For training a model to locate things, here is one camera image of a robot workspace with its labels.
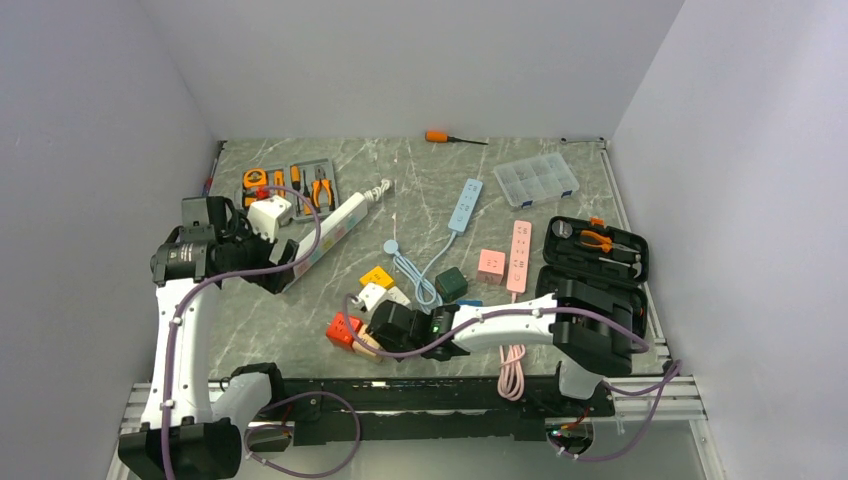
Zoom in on orange handled pliers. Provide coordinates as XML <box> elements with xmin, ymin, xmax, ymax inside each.
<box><xmin>577</xmin><ymin>229</ymin><xmax>642</xmax><ymax>258</ymax></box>

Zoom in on white cube socket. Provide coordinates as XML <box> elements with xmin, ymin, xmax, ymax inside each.
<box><xmin>387</xmin><ymin>286</ymin><xmax>412</xmax><ymax>307</ymax></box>

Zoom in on grey tool tray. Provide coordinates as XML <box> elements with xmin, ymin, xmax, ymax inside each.
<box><xmin>236</xmin><ymin>157</ymin><xmax>342</xmax><ymax>227</ymax></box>

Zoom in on light blue power strip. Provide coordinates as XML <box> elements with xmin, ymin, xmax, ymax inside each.
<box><xmin>448</xmin><ymin>178</ymin><xmax>483</xmax><ymax>236</ymax></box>

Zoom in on light blue round plug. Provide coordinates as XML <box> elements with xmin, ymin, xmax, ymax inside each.
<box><xmin>383</xmin><ymin>239</ymin><xmax>399</xmax><ymax>257</ymax></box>

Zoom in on pink cube socket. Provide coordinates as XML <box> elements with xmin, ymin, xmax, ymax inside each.
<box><xmin>476</xmin><ymin>249</ymin><xmax>506</xmax><ymax>285</ymax></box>

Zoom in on orange handled screwdriver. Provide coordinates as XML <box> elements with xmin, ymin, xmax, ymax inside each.
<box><xmin>425</xmin><ymin>131</ymin><xmax>488</xmax><ymax>146</ymax></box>

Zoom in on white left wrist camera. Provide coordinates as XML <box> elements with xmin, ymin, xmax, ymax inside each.
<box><xmin>247</xmin><ymin>194</ymin><xmax>295</xmax><ymax>244</ymax></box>

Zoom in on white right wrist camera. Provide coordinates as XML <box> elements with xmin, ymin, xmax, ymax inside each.
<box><xmin>350</xmin><ymin>283</ymin><xmax>388</xmax><ymax>313</ymax></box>

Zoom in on red cube socket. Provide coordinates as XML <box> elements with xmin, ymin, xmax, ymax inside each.
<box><xmin>325</xmin><ymin>312</ymin><xmax>365</xmax><ymax>352</ymax></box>

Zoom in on dark green cube socket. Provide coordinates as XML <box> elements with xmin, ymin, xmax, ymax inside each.
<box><xmin>435</xmin><ymin>267</ymin><xmax>469</xmax><ymax>303</ymax></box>

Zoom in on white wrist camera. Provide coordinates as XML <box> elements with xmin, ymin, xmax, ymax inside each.
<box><xmin>350</xmin><ymin>283</ymin><xmax>388</xmax><ymax>313</ymax></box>
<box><xmin>247</xmin><ymin>194</ymin><xmax>295</xmax><ymax>244</ymax></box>

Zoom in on white power strip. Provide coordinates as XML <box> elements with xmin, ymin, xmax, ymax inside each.
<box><xmin>283</xmin><ymin>192</ymin><xmax>370</xmax><ymax>292</ymax></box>

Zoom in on pink power cable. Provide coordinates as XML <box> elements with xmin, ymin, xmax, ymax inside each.
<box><xmin>496</xmin><ymin>291</ymin><xmax>528</xmax><ymax>403</ymax></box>

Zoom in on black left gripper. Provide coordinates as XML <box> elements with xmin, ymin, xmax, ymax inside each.
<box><xmin>218</xmin><ymin>210</ymin><xmax>297</xmax><ymax>293</ymax></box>

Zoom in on steel claw hammer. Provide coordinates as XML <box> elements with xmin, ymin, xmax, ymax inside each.
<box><xmin>598</xmin><ymin>257</ymin><xmax>643</xmax><ymax>278</ymax></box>

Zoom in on clear plastic organizer box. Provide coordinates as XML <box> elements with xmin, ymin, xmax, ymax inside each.
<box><xmin>493</xmin><ymin>153</ymin><xmax>580</xmax><ymax>209</ymax></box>

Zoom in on yellow cube socket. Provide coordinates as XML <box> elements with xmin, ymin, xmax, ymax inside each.
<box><xmin>359</xmin><ymin>266</ymin><xmax>396</xmax><ymax>290</ymax></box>

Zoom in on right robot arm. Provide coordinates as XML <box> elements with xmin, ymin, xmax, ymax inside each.
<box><xmin>367</xmin><ymin>280</ymin><xmax>650</xmax><ymax>415</ymax></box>

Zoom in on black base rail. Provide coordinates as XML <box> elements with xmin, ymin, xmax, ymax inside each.
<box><xmin>259</xmin><ymin>375</ymin><xmax>615</xmax><ymax>446</ymax></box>

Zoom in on beige cube socket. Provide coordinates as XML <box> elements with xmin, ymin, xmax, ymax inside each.
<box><xmin>352</xmin><ymin>333</ymin><xmax>383</xmax><ymax>363</ymax></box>

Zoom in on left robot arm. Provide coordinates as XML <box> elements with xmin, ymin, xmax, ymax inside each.
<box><xmin>118</xmin><ymin>196</ymin><xmax>293</xmax><ymax>479</ymax></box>

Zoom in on black plastic tool case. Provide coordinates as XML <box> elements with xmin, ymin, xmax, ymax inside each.
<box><xmin>534</xmin><ymin>216</ymin><xmax>651</xmax><ymax>337</ymax></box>

